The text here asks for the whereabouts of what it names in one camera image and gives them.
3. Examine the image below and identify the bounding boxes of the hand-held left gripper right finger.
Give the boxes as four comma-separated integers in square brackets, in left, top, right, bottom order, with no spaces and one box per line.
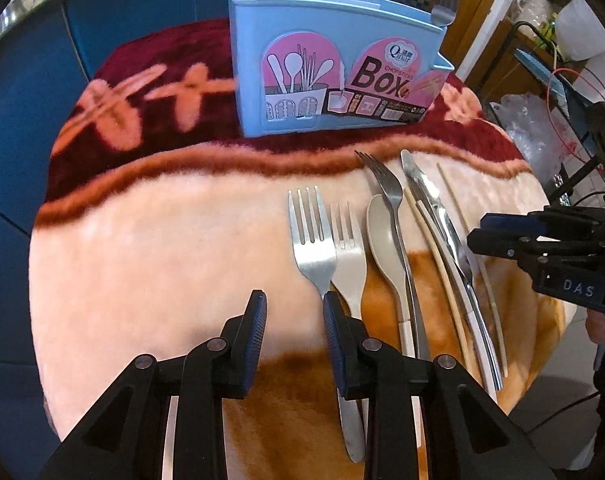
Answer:
[323,291,556,480]

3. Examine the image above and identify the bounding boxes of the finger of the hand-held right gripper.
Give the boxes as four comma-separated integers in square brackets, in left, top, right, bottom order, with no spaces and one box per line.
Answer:
[467,229,549,262]
[481,209,605,234]

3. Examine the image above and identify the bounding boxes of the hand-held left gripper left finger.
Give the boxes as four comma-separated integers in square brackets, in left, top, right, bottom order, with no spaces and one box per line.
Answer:
[37,290,267,480]

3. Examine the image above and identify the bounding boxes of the wooden chopstick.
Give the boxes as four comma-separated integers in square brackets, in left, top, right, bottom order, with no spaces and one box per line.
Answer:
[437,161,509,377]
[404,188,472,368]

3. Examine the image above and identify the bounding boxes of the small silver fork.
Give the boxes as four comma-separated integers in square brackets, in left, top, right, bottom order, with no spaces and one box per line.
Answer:
[329,201,368,322]

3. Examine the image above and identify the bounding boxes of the white-handled knife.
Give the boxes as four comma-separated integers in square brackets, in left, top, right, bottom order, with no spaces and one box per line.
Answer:
[417,199,505,395]

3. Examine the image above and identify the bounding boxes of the steel knife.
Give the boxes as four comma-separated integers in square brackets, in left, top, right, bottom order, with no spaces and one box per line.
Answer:
[401,149,476,283]

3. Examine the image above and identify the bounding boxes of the wide steel fork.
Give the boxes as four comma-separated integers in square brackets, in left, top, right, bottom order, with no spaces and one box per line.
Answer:
[288,186,368,464]

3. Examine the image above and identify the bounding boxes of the slim steel fork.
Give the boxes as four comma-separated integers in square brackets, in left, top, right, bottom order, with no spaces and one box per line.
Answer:
[355,150,432,361]

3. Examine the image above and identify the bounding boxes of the blue plastic utensil box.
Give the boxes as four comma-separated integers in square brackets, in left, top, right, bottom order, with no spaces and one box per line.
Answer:
[225,0,456,138]

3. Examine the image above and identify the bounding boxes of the person's right hand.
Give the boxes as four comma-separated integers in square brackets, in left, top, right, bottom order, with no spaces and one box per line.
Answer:
[585,306,605,345]

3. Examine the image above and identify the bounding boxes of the black metal rack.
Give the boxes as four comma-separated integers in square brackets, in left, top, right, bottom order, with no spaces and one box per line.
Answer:
[507,20,605,211]

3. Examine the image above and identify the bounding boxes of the clear plastic bag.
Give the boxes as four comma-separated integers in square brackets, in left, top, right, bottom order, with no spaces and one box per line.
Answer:
[489,94,556,163]

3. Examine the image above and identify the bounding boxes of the floral plush blanket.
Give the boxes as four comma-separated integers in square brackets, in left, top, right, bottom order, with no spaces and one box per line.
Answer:
[30,17,568,480]

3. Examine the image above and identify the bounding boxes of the blue board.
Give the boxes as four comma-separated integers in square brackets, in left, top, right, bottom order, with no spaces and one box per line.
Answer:
[513,49,569,113]

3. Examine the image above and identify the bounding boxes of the wooden door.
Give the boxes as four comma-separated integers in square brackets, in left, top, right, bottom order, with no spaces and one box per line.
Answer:
[327,0,513,92]

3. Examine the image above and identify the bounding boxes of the white sack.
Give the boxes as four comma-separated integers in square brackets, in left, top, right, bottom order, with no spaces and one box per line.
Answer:
[554,0,605,58]

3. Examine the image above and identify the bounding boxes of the metal kettle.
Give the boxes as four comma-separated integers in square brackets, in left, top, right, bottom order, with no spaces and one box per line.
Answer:
[0,0,37,43]

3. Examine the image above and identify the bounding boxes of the red cable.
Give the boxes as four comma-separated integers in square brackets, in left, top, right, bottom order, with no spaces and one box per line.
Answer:
[543,66,605,163]

